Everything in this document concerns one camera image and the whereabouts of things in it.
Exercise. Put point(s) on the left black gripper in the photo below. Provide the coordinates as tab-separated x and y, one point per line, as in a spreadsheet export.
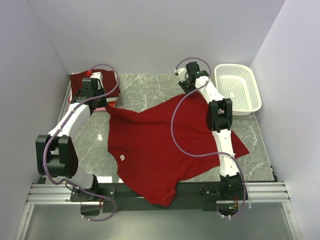
100	103

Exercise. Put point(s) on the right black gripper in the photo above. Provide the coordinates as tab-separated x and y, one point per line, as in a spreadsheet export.
186	85

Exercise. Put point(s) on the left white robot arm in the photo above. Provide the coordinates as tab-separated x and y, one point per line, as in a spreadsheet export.
55	152

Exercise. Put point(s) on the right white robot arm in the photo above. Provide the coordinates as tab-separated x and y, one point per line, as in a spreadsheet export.
219	119

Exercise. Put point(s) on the folded pink t-shirt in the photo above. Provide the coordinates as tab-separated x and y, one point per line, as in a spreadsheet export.
101	109

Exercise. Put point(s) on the folded orange-red t-shirt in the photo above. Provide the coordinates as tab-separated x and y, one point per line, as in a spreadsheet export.
112	103

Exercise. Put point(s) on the white perforated plastic basket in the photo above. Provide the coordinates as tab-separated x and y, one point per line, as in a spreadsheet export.
238	83

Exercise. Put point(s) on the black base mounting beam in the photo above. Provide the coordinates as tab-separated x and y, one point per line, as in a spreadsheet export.
206	196

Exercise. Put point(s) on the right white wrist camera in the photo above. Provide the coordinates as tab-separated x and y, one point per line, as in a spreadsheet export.
182	74

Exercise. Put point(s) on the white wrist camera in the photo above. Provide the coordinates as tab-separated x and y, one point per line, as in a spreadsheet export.
182	74
97	79

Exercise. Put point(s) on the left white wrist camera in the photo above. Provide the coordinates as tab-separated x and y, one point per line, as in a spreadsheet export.
97	79

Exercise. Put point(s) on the aluminium extrusion rail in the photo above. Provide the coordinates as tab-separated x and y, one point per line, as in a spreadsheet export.
257	192

